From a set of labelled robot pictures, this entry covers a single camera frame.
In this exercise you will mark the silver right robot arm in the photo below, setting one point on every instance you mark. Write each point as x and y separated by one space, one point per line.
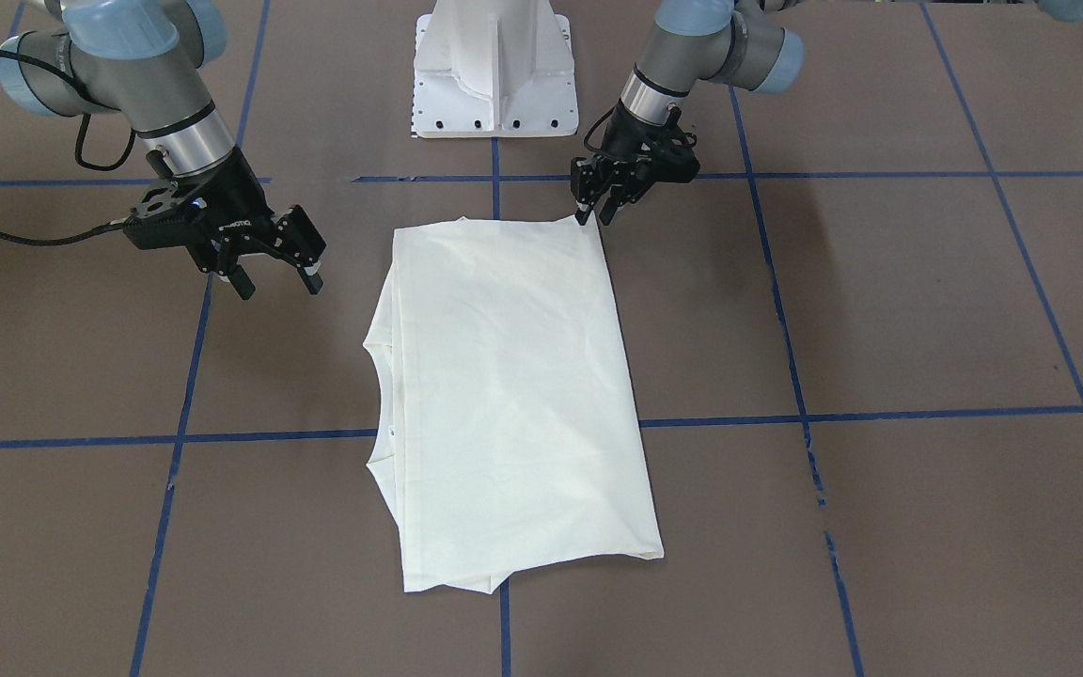
142 59

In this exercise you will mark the cream long-sleeve cat shirt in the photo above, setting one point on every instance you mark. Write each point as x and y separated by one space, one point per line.
508 436

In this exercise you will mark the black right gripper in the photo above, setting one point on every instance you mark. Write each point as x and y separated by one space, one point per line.
239 199

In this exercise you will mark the white camera mast pedestal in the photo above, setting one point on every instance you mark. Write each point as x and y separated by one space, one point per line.
493 69

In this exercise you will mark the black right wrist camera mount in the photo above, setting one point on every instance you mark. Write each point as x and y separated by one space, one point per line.
167 216

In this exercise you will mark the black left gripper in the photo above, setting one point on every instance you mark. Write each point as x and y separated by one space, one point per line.
625 138

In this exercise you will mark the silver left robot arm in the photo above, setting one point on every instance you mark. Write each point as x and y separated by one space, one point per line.
729 42

